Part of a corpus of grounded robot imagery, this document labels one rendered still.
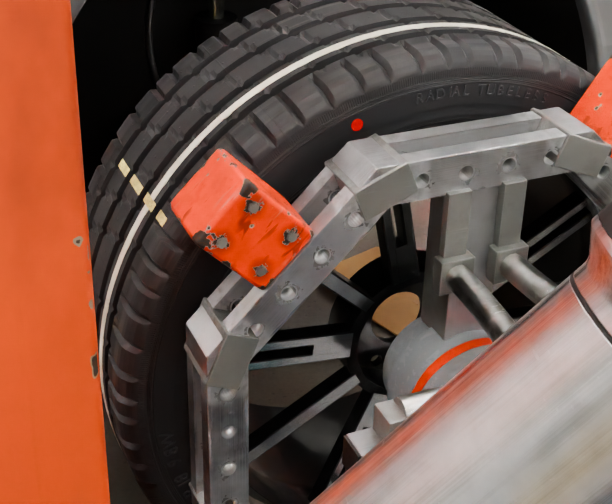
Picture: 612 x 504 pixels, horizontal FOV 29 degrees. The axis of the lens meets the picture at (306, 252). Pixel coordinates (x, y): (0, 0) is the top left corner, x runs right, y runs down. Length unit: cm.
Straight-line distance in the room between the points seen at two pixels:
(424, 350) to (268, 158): 25
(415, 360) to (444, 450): 75
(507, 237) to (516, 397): 72
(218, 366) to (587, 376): 69
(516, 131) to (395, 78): 13
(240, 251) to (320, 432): 55
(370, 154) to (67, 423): 36
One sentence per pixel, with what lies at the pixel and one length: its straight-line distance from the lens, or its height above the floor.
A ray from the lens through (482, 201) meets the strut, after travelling 111.
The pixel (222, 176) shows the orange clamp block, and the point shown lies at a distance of 102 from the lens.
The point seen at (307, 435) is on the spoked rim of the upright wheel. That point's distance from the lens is 152.
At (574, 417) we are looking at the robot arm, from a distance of 41.
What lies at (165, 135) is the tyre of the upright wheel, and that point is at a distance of 119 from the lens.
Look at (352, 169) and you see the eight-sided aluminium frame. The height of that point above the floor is 111.
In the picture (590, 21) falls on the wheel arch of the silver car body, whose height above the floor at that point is 105.
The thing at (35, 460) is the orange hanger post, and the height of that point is 98.
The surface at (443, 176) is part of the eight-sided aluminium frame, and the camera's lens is 107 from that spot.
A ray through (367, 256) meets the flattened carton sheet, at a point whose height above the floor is 3.
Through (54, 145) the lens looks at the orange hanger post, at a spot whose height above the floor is 124.
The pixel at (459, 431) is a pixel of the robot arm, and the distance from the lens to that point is 43.
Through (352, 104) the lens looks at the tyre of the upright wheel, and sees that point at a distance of 110.
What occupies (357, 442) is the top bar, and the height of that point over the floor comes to 98.
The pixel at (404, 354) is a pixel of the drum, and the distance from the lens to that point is 119.
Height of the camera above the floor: 158
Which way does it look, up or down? 30 degrees down
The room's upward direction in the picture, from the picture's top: 1 degrees clockwise
